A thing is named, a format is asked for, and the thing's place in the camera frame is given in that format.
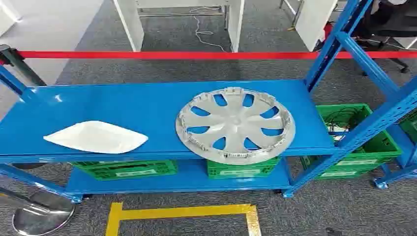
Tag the red barrier belt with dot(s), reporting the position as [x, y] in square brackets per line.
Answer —
[163, 55]

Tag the black office chair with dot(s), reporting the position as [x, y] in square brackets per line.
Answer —
[391, 22]

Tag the silver plastic wheel hubcap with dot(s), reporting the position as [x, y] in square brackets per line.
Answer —
[234, 124]

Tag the white desk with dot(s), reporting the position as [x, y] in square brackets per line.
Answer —
[235, 22]

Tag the white panel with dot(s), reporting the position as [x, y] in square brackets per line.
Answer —
[314, 22]

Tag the dark stanchion post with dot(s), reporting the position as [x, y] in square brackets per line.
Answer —
[19, 66]

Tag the blue metal shelf rack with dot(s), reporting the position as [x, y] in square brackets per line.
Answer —
[399, 138]
[130, 107]

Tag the chrome stanchion base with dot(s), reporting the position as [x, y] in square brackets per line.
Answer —
[42, 215]

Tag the green plastic crate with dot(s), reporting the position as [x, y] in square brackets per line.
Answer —
[410, 127]
[130, 169]
[379, 151]
[242, 171]

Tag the white plastic cover part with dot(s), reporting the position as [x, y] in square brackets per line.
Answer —
[97, 137]

